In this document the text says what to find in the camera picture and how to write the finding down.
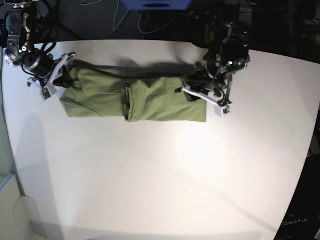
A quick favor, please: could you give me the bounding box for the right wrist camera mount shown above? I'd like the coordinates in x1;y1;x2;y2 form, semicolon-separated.
27;51;76;100

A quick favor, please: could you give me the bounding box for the green T-shirt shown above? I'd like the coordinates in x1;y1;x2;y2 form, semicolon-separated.
60;61;207;122

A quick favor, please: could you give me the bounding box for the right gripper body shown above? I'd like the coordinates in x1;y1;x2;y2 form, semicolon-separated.
21;53;62;82

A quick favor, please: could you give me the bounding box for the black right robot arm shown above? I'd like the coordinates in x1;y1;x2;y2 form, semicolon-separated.
3;0;73;88

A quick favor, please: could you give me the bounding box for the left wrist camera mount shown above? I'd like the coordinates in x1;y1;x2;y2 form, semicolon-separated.
174;85;232;118

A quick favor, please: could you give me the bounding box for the white cable on floor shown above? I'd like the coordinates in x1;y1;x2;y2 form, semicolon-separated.
79;0;131;33

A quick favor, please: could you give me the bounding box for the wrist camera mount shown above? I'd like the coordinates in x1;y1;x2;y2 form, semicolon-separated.
27;51;76;100
174;85;232;118

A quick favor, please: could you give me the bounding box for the black OpenArm case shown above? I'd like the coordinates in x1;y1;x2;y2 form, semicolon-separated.
275;138;320;240

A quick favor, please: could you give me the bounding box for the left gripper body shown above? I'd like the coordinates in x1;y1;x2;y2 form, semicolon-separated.
183;63;234;98

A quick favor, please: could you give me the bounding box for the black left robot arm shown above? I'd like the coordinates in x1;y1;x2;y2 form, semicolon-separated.
184;0;253;107

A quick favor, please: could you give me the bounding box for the blue box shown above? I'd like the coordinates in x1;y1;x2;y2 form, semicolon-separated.
120;0;191;11

